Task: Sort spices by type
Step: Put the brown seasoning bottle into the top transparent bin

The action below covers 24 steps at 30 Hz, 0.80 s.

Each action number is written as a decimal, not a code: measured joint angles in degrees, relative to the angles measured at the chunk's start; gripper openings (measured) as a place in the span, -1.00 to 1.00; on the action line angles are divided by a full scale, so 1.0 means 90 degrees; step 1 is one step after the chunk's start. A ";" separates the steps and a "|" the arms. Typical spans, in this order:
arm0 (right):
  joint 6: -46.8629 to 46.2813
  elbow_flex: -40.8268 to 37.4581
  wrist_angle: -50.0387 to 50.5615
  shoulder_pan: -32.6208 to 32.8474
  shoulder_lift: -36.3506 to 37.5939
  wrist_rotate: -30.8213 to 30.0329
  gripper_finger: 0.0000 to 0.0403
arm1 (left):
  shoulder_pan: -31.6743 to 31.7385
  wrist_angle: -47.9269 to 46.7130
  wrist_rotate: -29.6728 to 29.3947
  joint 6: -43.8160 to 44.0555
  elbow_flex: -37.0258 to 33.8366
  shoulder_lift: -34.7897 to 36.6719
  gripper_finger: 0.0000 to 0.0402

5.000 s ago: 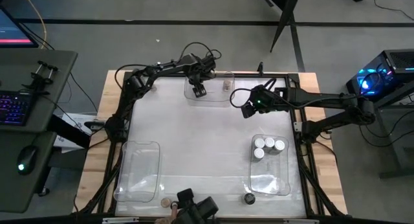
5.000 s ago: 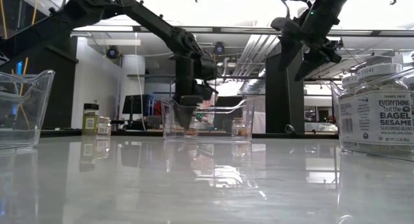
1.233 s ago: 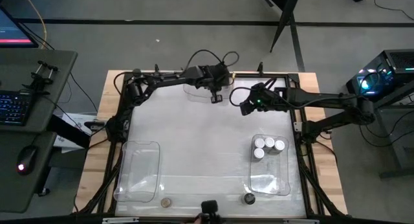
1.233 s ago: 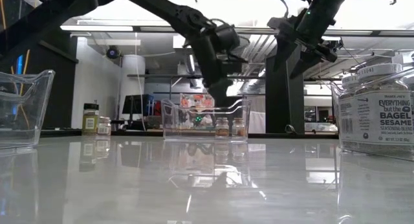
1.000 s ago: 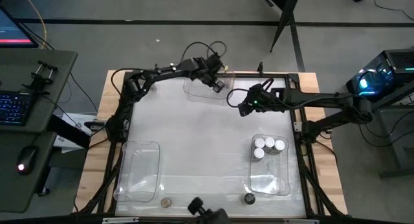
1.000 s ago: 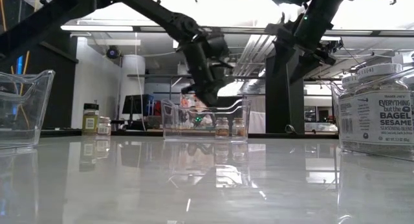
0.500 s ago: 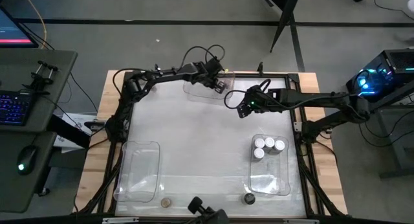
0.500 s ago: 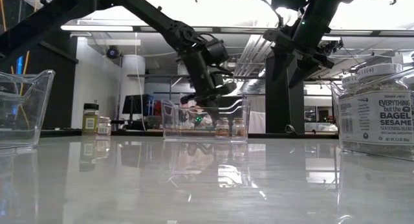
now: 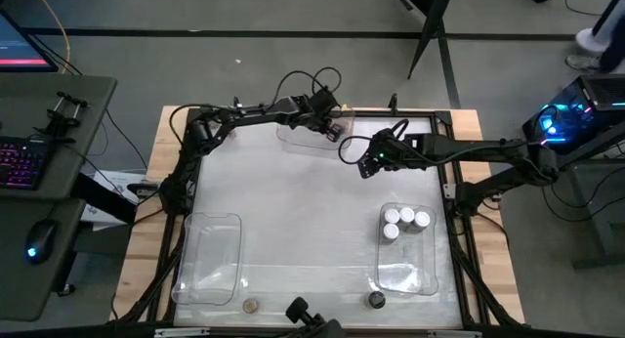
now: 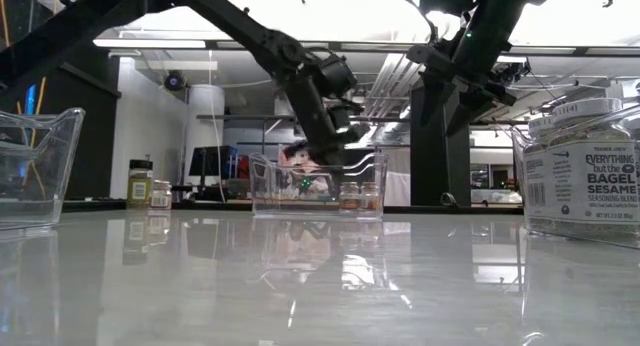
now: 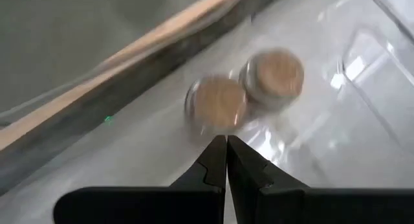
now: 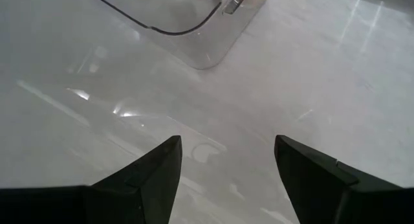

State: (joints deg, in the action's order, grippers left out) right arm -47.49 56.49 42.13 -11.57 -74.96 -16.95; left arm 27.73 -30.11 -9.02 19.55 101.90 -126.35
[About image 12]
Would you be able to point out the clear plastic bin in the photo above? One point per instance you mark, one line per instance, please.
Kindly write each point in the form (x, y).
(181, 10)

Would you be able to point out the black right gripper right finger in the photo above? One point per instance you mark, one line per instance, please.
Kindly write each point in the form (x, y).
(330, 198)

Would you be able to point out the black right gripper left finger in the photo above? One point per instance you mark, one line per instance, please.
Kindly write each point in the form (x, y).
(129, 201)

